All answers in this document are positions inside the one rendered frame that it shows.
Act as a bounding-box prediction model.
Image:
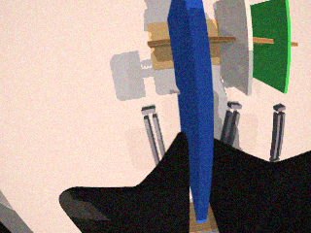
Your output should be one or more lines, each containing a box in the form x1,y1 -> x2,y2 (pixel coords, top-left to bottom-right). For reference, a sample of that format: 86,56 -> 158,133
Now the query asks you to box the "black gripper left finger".
58,132 -> 190,233

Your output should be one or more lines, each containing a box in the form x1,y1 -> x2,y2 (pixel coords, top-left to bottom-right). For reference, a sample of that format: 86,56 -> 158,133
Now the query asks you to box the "green notched board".
250,0 -> 292,94

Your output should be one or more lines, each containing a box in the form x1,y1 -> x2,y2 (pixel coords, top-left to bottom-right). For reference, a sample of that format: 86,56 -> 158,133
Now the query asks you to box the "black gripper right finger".
209,139 -> 311,233

